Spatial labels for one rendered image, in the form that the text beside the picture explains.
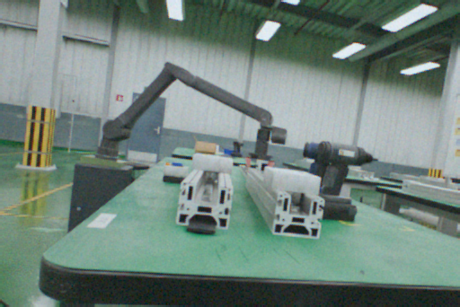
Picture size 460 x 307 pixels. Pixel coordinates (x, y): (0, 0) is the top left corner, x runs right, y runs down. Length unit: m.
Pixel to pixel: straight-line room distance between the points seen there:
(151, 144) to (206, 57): 3.31
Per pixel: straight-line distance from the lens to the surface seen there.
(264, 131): 1.55
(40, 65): 7.91
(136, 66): 12.84
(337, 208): 1.04
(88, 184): 1.72
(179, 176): 1.38
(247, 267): 0.54
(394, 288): 0.59
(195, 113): 12.57
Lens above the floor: 0.95
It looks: 4 degrees down
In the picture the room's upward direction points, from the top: 9 degrees clockwise
